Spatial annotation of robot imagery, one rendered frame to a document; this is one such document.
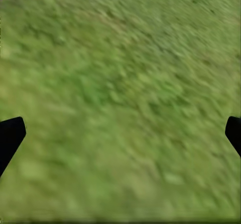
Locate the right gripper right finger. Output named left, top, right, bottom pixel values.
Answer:
left=225, top=116, right=241, bottom=157

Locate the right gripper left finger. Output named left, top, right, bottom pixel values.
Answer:
left=0, top=117, right=26, bottom=177

